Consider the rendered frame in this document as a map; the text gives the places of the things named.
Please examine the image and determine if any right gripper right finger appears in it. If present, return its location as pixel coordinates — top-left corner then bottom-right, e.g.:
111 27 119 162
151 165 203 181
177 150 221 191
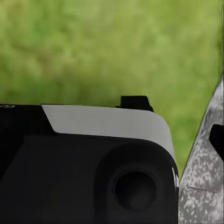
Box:
209 124 224 162

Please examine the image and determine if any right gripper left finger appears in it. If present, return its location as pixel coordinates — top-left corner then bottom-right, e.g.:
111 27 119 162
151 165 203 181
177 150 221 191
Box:
0 124 24 180

